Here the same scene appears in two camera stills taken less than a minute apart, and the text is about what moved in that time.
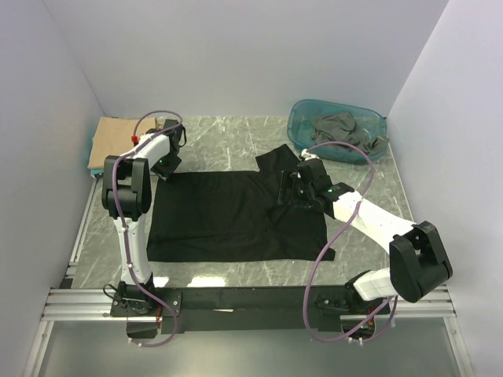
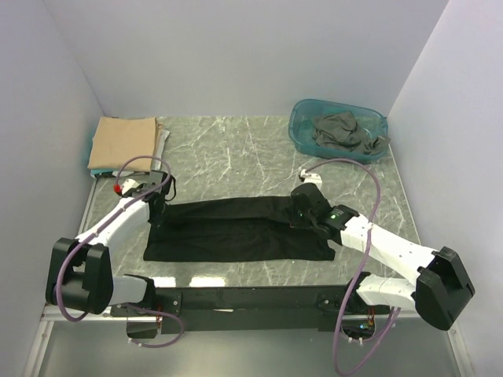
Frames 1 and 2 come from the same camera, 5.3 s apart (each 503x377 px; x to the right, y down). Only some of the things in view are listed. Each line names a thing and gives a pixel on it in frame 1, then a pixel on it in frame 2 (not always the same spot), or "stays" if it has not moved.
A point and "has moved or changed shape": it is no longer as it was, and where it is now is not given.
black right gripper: [291, 180] → [294, 221]
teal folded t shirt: [93, 172] stays
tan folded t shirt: [113, 137] stays
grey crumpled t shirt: [342, 126] stays
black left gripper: [163, 172] → [157, 220]
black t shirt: [233, 217] has moved or changed shape
